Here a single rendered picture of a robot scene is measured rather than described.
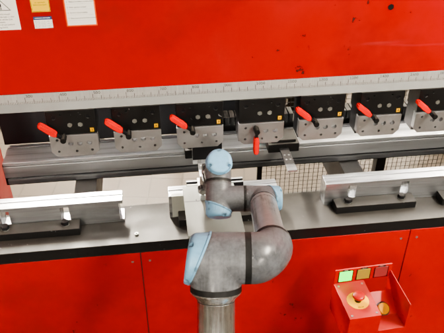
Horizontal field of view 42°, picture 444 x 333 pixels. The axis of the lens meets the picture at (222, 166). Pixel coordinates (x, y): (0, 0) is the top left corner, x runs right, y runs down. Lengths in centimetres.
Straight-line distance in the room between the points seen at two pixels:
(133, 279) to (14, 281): 40
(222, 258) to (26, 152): 126
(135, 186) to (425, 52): 227
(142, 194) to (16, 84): 197
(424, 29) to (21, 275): 154
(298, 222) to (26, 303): 101
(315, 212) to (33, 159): 107
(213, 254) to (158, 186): 248
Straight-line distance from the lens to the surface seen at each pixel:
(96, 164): 227
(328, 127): 197
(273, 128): 194
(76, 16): 172
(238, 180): 207
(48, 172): 231
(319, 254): 217
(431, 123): 211
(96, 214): 209
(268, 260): 127
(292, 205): 217
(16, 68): 181
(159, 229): 206
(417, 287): 246
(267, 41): 178
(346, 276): 201
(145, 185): 375
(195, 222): 188
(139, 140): 189
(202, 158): 198
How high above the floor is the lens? 221
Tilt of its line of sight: 35 degrees down
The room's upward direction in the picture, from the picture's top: straight up
